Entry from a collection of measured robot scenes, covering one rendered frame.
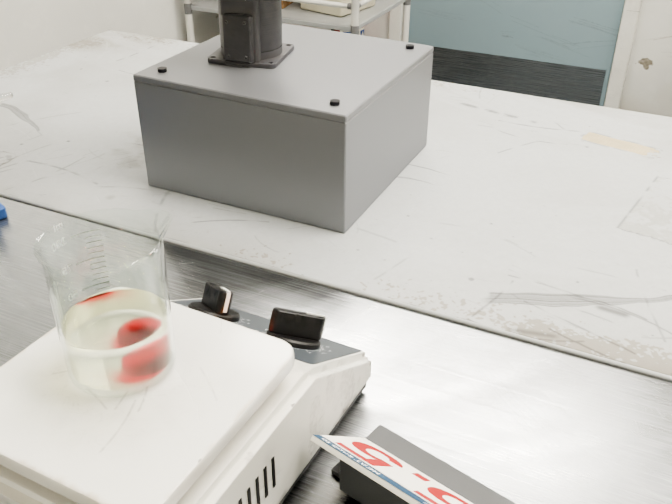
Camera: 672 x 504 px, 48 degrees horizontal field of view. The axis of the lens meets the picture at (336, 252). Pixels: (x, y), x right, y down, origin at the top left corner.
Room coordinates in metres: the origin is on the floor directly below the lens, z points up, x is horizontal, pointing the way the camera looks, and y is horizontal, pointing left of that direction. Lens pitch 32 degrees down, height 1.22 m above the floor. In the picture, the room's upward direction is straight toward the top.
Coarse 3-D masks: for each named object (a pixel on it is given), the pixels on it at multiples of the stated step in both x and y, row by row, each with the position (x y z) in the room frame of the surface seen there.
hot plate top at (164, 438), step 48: (48, 336) 0.30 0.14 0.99; (192, 336) 0.30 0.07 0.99; (240, 336) 0.30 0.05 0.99; (0, 384) 0.26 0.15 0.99; (48, 384) 0.26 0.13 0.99; (192, 384) 0.26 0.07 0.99; (240, 384) 0.26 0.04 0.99; (0, 432) 0.23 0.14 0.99; (48, 432) 0.23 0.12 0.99; (96, 432) 0.23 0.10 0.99; (144, 432) 0.23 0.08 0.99; (192, 432) 0.23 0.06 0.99; (48, 480) 0.21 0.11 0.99; (96, 480) 0.20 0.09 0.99; (144, 480) 0.20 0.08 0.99; (192, 480) 0.21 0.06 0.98
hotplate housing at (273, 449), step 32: (288, 384) 0.28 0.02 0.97; (320, 384) 0.29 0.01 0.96; (352, 384) 0.33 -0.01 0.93; (256, 416) 0.26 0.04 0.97; (288, 416) 0.27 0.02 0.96; (320, 416) 0.29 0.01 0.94; (224, 448) 0.24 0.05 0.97; (256, 448) 0.24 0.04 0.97; (288, 448) 0.27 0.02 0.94; (320, 448) 0.30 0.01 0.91; (0, 480) 0.22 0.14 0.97; (224, 480) 0.22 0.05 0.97; (256, 480) 0.24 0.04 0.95; (288, 480) 0.26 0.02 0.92
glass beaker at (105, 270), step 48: (48, 240) 0.28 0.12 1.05; (96, 240) 0.30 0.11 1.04; (144, 240) 0.30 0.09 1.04; (48, 288) 0.26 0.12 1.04; (96, 288) 0.25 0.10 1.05; (144, 288) 0.26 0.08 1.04; (96, 336) 0.25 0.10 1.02; (144, 336) 0.26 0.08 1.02; (96, 384) 0.25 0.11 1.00; (144, 384) 0.25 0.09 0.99
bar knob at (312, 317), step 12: (276, 312) 0.34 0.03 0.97; (288, 312) 0.35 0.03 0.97; (300, 312) 0.35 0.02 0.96; (276, 324) 0.34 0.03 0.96; (288, 324) 0.34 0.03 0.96; (300, 324) 0.34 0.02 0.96; (312, 324) 0.35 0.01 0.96; (324, 324) 0.35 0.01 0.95; (276, 336) 0.33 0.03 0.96; (288, 336) 0.34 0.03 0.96; (300, 336) 0.34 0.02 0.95; (312, 336) 0.34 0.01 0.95; (300, 348) 0.33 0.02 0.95; (312, 348) 0.33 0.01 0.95
